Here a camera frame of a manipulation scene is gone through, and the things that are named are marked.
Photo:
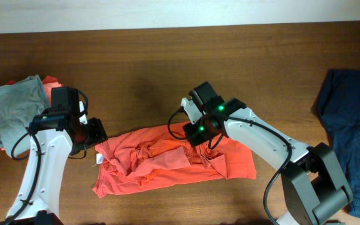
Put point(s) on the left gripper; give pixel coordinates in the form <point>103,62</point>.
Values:
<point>99,134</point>

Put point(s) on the orange printed t-shirt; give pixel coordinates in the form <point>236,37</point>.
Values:
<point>151,158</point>

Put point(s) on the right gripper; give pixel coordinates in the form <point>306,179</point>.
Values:
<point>192,136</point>

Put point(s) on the folded grey shirt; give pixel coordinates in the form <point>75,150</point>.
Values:
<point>19,103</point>

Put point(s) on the navy blue garment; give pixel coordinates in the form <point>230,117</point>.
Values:
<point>338,109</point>

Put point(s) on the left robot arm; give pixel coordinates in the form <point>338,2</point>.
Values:
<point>56,135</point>

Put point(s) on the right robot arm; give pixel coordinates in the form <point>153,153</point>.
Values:
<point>314,185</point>

